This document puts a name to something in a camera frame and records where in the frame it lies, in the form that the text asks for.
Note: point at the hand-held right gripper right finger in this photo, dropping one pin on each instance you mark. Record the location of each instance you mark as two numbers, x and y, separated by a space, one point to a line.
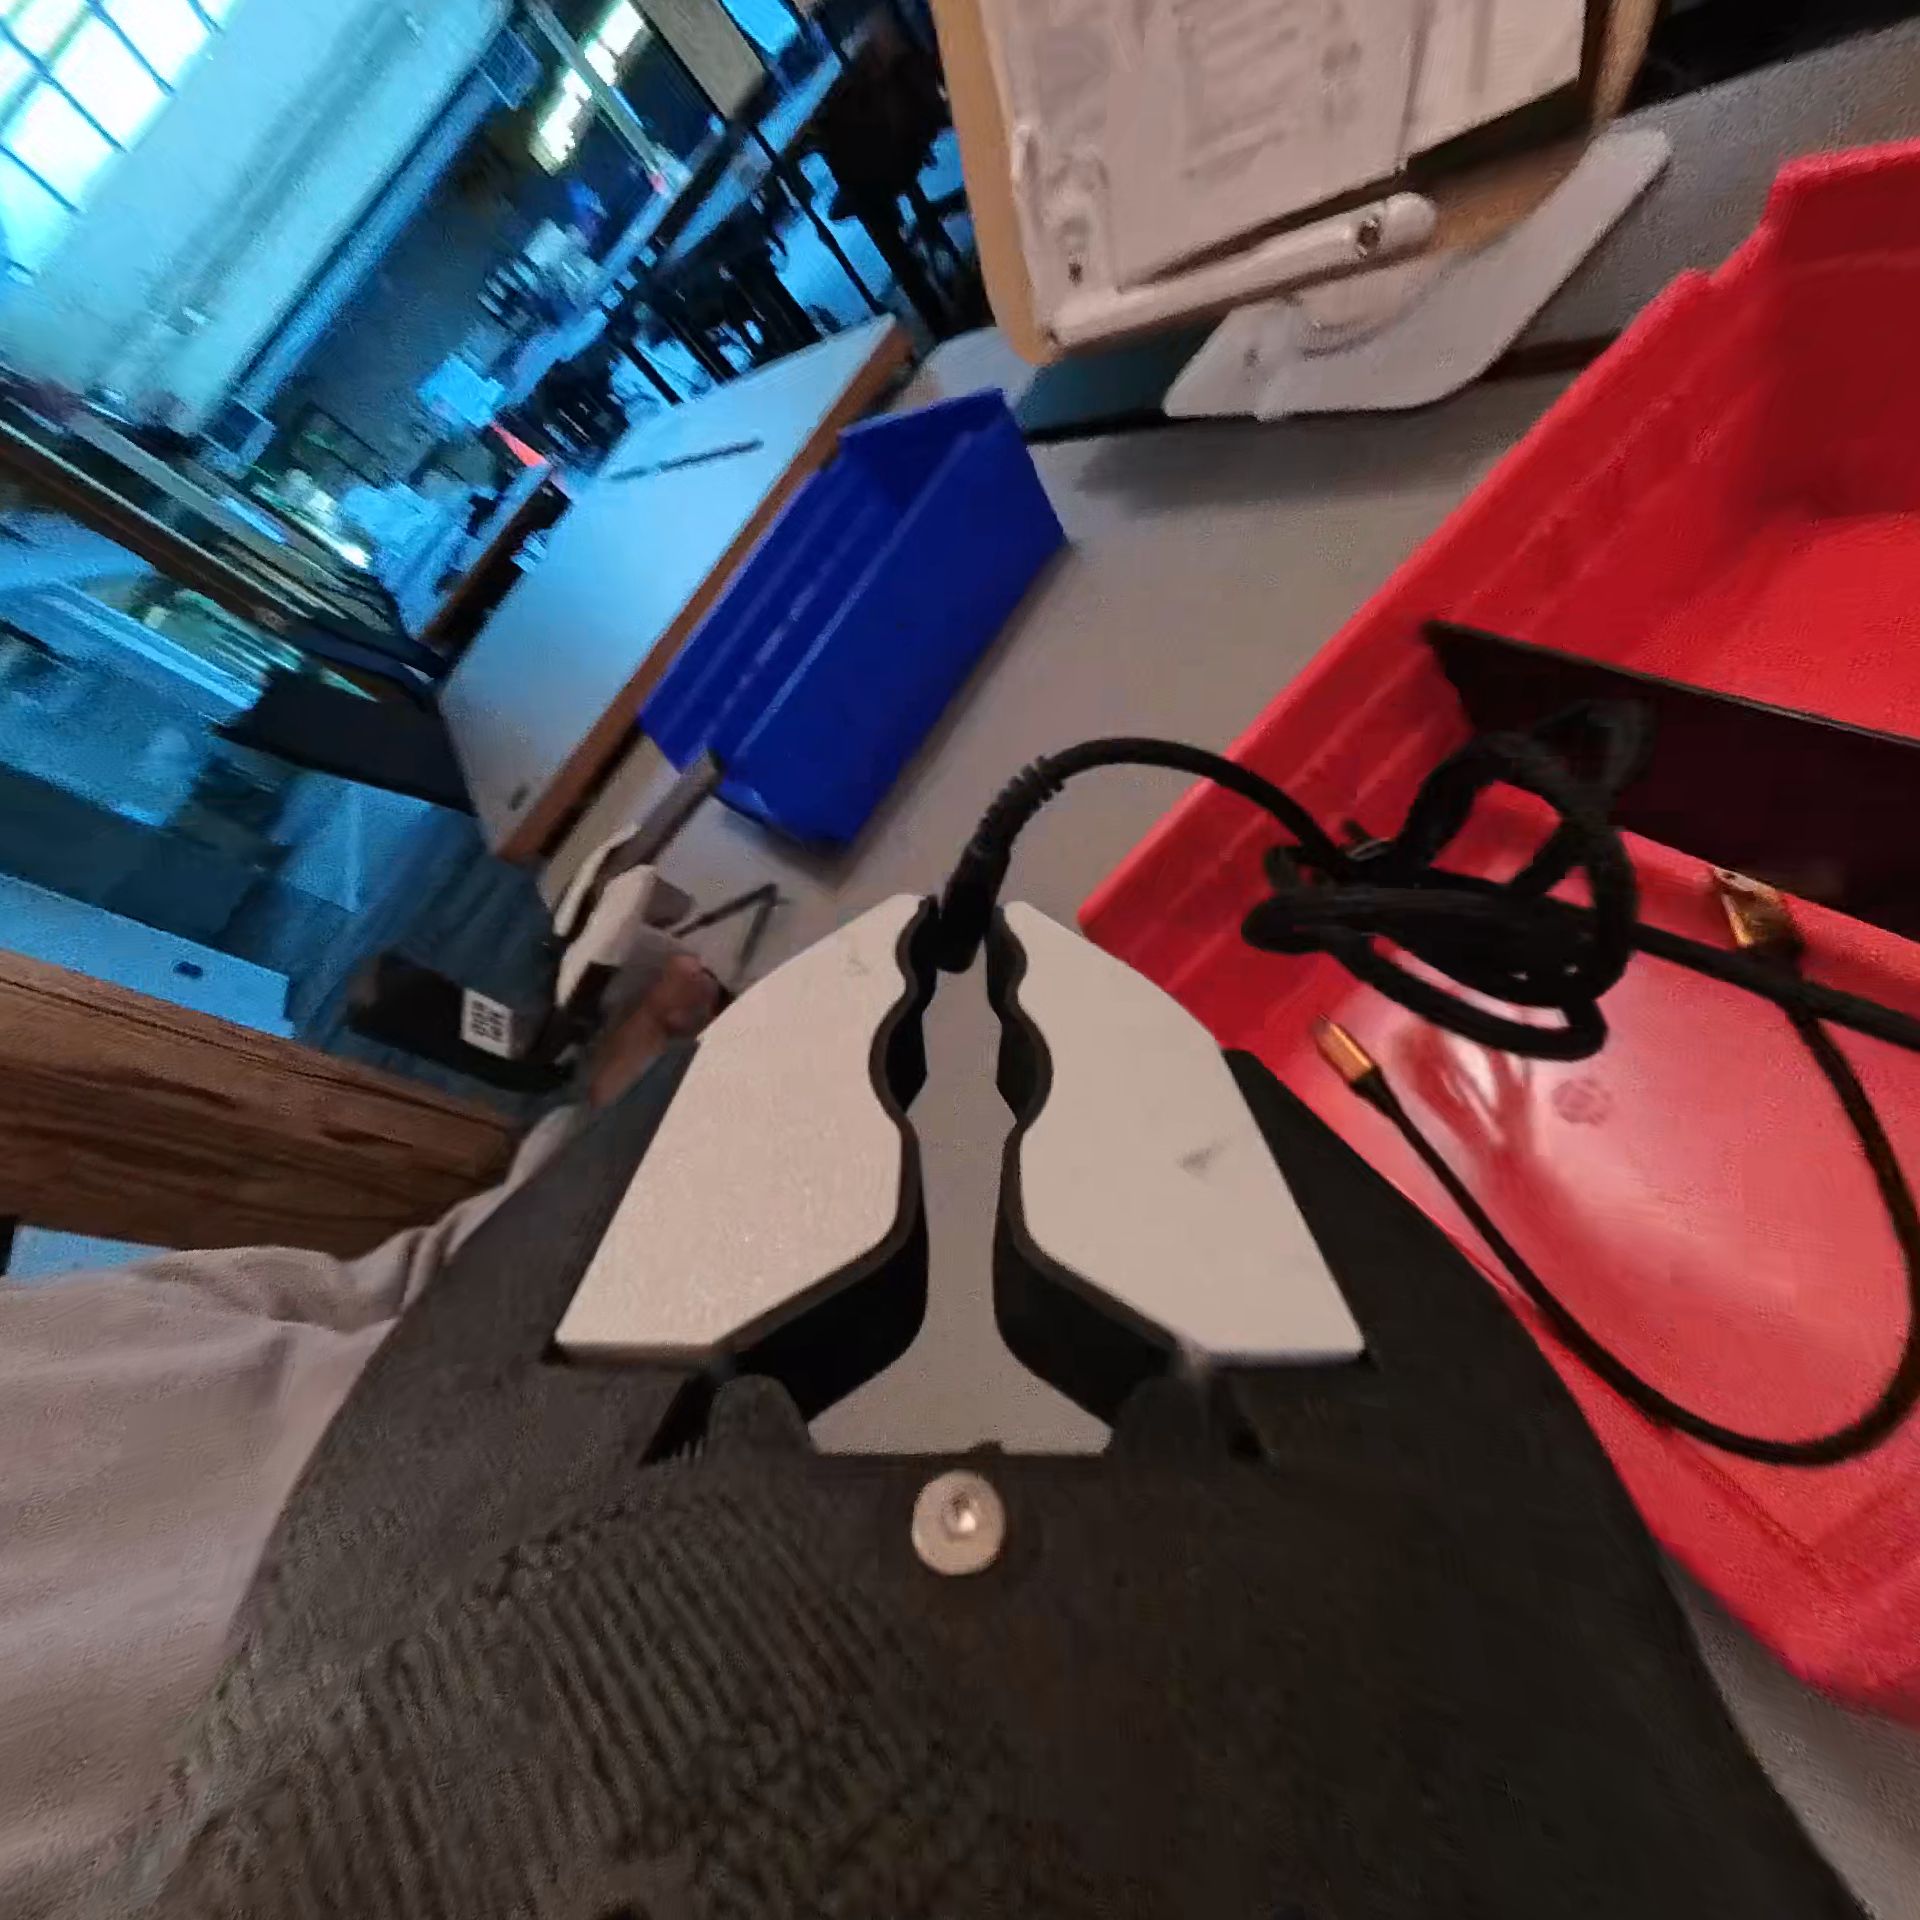
1170 1171

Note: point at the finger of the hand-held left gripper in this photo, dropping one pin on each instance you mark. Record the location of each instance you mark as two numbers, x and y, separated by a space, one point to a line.
607 908

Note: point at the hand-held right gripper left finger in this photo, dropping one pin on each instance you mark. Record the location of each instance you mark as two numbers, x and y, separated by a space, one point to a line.
735 1171

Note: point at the blue plastic bin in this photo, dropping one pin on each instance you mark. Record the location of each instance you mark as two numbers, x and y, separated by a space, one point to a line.
870 630

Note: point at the red plastic bin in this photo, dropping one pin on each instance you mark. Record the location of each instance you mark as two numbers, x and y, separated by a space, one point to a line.
1725 450

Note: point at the person's left forearm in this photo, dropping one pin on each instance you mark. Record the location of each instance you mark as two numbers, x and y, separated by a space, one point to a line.
149 1425

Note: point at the grey work desk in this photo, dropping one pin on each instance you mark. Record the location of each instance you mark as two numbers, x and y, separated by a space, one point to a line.
1200 600

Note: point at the person's left hand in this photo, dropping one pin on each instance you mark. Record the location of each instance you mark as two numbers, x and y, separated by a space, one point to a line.
667 1034

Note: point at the black bin divider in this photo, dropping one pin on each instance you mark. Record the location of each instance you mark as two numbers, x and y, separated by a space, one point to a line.
1771 779

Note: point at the wooden document stand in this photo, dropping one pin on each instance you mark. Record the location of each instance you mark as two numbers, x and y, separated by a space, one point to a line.
984 179

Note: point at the laminated instruction sheets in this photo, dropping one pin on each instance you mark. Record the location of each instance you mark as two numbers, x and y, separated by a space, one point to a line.
1200 121

